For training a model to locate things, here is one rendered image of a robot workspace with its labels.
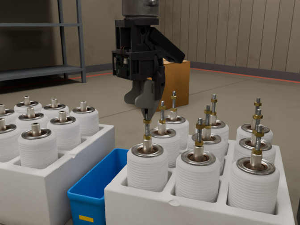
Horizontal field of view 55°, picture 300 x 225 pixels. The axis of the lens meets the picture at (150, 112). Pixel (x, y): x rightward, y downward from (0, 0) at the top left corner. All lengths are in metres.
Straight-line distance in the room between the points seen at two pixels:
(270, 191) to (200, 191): 0.14
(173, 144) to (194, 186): 0.16
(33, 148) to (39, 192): 0.11
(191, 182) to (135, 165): 0.13
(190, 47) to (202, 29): 0.29
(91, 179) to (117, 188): 0.23
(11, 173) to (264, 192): 0.60
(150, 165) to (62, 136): 0.33
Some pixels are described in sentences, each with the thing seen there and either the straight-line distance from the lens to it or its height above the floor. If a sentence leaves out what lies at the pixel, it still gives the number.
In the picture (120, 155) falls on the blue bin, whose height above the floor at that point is 0.10.
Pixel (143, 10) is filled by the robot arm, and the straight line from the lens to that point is 0.57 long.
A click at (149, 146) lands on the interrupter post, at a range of 0.65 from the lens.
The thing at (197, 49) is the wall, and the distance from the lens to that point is 3.76.
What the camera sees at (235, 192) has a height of 0.20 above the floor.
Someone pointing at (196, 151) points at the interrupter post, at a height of 0.27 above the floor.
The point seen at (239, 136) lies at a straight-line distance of 0.84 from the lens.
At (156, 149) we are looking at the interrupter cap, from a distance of 0.67.
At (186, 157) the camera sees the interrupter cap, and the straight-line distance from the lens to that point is 0.64.
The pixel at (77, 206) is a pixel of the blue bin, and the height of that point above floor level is 0.08.
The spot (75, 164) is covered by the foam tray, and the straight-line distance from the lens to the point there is 0.86.
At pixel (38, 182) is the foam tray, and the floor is 0.16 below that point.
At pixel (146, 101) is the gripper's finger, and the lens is 0.60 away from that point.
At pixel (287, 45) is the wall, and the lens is 3.22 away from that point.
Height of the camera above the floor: 0.53
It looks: 17 degrees down
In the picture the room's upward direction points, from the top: straight up
